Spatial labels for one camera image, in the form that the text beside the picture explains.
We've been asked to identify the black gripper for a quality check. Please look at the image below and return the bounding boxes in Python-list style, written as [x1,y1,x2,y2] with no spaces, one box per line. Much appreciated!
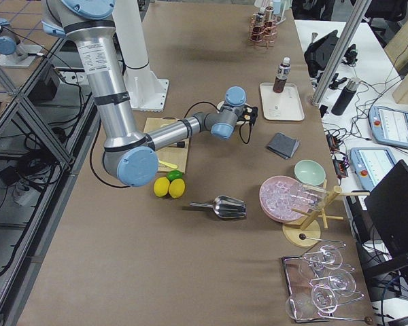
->
[237,105,258,124]

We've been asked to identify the glazed donut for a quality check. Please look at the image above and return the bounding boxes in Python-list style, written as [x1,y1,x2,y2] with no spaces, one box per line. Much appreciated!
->
[243,109,251,120]

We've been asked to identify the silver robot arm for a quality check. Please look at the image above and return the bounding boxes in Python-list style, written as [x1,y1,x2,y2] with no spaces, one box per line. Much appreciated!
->
[41,1,252,187]

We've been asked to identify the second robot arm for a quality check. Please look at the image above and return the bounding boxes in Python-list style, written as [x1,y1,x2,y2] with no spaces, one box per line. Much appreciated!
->
[0,18,41,68]

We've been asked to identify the white rabbit tray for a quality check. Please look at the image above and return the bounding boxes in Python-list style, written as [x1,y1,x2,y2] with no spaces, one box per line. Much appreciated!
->
[260,82,305,122]

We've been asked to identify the tea bottle on tray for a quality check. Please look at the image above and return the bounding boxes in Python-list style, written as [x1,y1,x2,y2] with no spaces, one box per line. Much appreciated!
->
[273,57,290,93]

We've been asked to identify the metal glass rack tray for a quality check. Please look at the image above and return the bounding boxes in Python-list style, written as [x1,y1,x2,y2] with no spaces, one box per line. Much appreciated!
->
[282,239,374,325]

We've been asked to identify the grey folded cloth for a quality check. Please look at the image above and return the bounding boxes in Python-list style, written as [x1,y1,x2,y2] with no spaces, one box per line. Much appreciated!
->
[266,132,300,160]

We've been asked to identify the steel muddler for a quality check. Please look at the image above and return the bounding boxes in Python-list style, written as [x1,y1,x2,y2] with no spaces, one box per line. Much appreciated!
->
[171,141,186,148]

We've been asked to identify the green bowl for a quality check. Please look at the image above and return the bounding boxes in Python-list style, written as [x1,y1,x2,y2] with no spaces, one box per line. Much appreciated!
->
[294,160,326,186]

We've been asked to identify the pink bowl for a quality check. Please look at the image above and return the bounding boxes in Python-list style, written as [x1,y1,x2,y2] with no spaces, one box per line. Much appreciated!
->
[259,175,319,223]

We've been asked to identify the bamboo cutting board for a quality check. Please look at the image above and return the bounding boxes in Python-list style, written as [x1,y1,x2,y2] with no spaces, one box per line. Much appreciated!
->
[143,117,190,173]

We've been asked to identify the ice cubes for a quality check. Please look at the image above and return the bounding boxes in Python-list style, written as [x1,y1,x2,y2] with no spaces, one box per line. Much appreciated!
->
[261,179,313,218]

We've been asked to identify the tea bottle in rack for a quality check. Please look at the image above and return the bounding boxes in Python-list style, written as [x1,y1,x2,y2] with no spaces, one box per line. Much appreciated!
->
[252,12,265,39]

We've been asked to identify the yellow plastic knife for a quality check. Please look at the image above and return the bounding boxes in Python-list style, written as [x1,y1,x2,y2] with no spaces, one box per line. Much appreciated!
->
[158,160,178,169]

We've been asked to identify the metal ice scoop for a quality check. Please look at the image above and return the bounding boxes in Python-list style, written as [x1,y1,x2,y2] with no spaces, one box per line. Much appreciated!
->
[190,196,247,219]

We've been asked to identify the green lime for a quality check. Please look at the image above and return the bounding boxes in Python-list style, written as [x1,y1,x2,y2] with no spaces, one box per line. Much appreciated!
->
[166,170,183,182]

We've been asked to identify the glass on wooden stand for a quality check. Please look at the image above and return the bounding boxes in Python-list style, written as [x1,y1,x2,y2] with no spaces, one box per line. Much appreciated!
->
[292,183,327,211]

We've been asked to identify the black thermos bottle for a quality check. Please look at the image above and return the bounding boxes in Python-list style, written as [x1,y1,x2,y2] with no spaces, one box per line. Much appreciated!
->
[331,77,361,115]

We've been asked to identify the yellow lemon far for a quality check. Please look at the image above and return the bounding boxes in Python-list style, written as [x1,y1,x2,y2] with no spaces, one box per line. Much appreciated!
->
[169,179,186,198]

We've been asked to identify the yellow lemon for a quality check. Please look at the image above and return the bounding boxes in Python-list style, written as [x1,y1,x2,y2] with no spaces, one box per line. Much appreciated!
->
[169,179,186,198]
[153,177,171,198]

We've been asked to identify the yellow lemon near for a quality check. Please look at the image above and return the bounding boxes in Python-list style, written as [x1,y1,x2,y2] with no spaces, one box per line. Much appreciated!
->
[153,177,171,198]

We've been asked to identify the teach pendant near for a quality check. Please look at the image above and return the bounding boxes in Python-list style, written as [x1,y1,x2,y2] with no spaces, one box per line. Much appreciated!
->
[350,147,396,191]

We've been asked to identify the teach pendant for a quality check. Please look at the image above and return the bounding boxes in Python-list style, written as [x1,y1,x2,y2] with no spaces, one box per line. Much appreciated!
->
[369,106,408,149]
[350,147,396,191]

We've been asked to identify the wooden glass holder stand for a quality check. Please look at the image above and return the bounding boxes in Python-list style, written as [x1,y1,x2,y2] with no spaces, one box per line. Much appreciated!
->
[282,185,371,248]

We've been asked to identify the teach pendant far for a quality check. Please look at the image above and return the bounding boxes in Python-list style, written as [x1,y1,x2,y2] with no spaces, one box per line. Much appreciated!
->
[369,106,408,149]

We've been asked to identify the wine glass upper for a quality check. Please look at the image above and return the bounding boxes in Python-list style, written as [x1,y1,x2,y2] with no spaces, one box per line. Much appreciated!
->
[303,244,356,297]

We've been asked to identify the wine glass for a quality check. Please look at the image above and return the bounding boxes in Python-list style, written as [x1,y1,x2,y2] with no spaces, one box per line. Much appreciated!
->
[303,244,356,297]
[285,284,337,322]

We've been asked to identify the black laptop monitor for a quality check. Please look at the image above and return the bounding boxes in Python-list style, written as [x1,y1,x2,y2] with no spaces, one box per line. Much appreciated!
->
[365,160,408,256]

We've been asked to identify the wine glass lower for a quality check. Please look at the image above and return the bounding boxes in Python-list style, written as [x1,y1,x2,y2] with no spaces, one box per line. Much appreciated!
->
[285,284,337,322]

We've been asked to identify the copper wire bottle rack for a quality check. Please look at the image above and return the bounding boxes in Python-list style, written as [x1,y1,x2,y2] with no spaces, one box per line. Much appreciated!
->
[248,13,277,49]

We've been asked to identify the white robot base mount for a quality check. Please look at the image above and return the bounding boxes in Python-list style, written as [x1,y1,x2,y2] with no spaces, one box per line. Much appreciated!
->
[113,0,169,112]

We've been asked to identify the aluminium frame post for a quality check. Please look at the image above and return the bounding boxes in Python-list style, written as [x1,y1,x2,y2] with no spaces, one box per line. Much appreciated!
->
[311,0,371,106]

